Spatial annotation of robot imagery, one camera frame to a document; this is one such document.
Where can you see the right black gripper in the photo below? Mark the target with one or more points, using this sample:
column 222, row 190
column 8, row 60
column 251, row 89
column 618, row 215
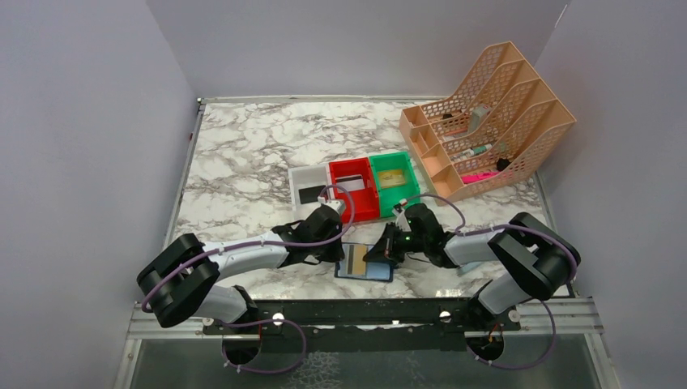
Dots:
column 390, row 242

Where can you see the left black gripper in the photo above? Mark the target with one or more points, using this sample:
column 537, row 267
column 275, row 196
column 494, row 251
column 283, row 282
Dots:
column 326, row 249

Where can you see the gold card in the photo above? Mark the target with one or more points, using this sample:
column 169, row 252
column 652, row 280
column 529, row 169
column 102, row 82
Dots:
column 391, row 178
column 356, row 265

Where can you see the navy blue card holder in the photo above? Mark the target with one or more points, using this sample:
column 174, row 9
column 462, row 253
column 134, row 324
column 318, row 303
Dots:
column 379, row 272

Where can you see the red plastic bin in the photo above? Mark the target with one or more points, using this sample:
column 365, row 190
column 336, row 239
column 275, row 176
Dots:
column 365, row 204

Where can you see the white plastic bin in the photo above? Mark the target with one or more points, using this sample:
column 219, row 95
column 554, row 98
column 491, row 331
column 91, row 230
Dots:
column 306, row 184

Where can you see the green plastic bin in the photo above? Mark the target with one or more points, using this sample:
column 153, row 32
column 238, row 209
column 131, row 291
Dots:
column 391, row 196

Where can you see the peach desk organizer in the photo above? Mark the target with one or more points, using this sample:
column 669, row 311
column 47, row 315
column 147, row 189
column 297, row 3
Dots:
column 525, row 125

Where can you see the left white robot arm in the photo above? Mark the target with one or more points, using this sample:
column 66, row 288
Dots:
column 181, row 281

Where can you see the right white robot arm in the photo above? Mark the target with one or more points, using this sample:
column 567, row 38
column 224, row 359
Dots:
column 537, row 261

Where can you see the black card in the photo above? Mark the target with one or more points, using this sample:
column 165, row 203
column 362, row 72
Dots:
column 309, row 194

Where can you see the white grey card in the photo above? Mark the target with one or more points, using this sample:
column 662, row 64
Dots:
column 352, row 183

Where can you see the green capped marker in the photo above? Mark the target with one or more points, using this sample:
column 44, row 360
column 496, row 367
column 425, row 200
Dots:
column 470, row 152

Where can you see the black binder clip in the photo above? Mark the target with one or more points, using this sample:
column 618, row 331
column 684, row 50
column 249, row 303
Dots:
column 502, row 164

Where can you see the grey eraser block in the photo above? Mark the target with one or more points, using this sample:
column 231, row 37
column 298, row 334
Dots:
column 478, row 114

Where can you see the black front rail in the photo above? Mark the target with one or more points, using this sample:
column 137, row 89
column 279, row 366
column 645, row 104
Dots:
column 362, row 325

